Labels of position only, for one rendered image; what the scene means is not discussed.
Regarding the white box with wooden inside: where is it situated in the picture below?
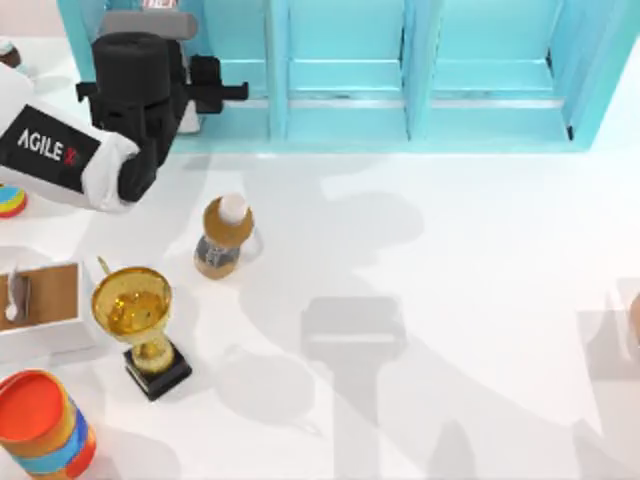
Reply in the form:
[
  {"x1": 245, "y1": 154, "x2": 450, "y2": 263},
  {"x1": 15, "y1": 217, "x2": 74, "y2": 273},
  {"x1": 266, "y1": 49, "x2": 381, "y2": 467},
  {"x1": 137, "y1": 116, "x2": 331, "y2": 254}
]
[{"x1": 0, "y1": 262, "x2": 99, "y2": 352}]

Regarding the pale grey rounded box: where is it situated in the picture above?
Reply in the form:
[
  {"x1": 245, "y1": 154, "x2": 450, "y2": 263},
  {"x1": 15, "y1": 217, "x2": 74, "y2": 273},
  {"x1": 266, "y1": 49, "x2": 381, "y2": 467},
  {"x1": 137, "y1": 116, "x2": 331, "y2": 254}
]
[{"x1": 102, "y1": 9, "x2": 198, "y2": 42}]

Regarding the brown cupcake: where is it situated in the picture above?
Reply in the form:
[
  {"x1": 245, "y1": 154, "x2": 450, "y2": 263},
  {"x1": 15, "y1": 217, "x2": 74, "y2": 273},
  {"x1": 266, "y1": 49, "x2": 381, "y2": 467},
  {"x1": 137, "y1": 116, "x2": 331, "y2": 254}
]
[{"x1": 0, "y1": 41, "x2": 23, "y2": 69}]

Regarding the grey spoon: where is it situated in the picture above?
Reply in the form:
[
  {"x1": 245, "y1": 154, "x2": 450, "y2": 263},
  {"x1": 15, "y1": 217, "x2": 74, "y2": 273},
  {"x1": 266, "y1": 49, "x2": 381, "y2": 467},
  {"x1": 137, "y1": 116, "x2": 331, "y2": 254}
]
[{"x1": 3, "y1": 268, "x2": 32, "y2": 322}]

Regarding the gold trophy on black base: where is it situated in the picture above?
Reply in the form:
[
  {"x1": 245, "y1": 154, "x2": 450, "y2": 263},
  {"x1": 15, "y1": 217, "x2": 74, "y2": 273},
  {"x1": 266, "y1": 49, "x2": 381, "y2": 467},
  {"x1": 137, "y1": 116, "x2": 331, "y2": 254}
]
[{"x1": 90, "y1": 257, "x2": 194, "y2": 402}]

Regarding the brown object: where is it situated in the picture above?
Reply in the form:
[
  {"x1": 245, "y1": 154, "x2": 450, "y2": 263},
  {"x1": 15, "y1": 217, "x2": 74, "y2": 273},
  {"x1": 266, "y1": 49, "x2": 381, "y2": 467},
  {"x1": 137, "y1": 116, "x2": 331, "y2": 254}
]
[{"x1": 628, "y1": 294, "x2": 640, "y2": 347}]

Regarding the light blue rack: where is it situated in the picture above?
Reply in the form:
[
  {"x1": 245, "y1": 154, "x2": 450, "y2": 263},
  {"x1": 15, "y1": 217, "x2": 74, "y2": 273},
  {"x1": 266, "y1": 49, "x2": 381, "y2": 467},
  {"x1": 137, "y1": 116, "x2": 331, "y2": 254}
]
[{"x1": 55, "y1": 0, "x2": 640, "y2": 154}]

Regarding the orange can with blue stripes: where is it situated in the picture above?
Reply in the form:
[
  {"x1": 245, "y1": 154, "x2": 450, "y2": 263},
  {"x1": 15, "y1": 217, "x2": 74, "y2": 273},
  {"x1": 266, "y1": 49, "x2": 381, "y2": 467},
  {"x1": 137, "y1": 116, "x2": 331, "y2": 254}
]
[{"x1": 0, "y1": 368, "x2": 98, "y2": 477}]

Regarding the brown bottle with white cap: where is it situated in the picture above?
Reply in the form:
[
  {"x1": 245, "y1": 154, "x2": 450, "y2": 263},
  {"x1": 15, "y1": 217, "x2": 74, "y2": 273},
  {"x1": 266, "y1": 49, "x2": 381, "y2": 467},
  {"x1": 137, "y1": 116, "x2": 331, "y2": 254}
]
[{"x1": 193, "y1": 192, "x2": 257, "y2": 279}]

